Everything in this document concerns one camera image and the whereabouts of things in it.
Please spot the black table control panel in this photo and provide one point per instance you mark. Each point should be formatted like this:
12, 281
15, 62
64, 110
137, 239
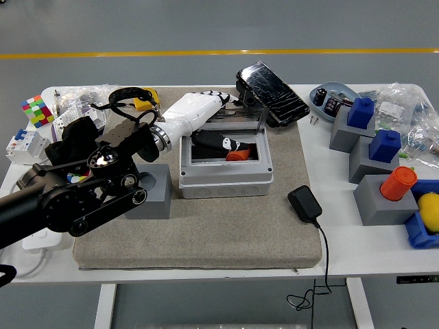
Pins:
416, 279

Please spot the grey junction box clear lid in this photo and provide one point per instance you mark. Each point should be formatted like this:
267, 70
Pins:
226, 178

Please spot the black box with cracked lid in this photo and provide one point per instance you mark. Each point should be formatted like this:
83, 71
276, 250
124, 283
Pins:
274, 96

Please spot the grey-brown mat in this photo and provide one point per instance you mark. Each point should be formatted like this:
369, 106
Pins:
205, 233

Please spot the grey block holder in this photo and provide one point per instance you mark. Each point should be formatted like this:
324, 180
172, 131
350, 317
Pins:
341, 135
361, 164
380, 212

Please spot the yellow lemon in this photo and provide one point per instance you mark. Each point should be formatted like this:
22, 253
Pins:
430, 212

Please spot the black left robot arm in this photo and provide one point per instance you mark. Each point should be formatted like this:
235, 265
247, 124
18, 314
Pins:
68, 205

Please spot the blue-grey tray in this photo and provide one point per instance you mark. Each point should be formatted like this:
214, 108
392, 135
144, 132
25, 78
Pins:
334, 87

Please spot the blue plastic bin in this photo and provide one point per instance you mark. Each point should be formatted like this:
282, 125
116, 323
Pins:
416, 234

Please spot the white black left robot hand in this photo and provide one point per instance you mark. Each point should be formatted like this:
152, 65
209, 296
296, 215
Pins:
192, 111

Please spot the white blue circuit breaker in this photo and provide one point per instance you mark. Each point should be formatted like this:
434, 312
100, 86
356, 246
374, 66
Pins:
27, 147

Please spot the large colourful puzzle cube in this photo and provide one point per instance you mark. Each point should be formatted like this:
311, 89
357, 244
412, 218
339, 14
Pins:
36, 111

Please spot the black power adapter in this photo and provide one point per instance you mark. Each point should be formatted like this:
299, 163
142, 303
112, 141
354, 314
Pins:
304, 204

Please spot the clear plastic bag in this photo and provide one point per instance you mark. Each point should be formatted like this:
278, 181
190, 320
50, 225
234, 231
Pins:
85, 94

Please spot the white table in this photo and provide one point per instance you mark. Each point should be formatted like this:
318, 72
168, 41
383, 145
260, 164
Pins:
360, 253

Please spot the black capacitor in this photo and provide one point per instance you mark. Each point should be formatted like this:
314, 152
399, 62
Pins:
332, 104
320, 96

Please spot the blue block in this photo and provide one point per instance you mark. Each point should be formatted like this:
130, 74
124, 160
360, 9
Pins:
360, 113
384, 147

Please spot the clear bags of parts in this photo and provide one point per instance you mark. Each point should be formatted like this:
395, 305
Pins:
404, 109

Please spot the grey block with round hole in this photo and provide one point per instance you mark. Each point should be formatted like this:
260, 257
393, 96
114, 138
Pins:
157, 202

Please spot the white power strip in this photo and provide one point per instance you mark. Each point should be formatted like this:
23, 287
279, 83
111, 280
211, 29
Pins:
41, 241

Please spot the black cloth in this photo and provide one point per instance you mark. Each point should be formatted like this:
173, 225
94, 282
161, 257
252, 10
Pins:
73, 137

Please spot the small colourful puzzle cube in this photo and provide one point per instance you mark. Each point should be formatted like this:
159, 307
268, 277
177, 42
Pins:
73, 178

